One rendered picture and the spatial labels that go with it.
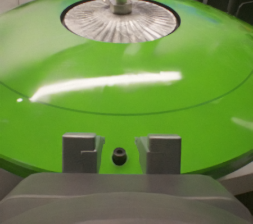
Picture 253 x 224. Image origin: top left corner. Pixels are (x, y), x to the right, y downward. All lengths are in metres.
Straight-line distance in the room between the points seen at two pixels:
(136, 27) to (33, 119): 0.12
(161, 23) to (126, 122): 0.12
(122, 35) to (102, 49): 0.03
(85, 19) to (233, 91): 0.14
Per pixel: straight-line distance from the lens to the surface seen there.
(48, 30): 0.27
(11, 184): 0.37
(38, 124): 0.20
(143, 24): 0.28
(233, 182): 0.41
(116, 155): 0.18
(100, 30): 0.27
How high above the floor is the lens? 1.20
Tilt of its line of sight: 36 degrees down
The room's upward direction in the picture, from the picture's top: 2 degrees clockwise
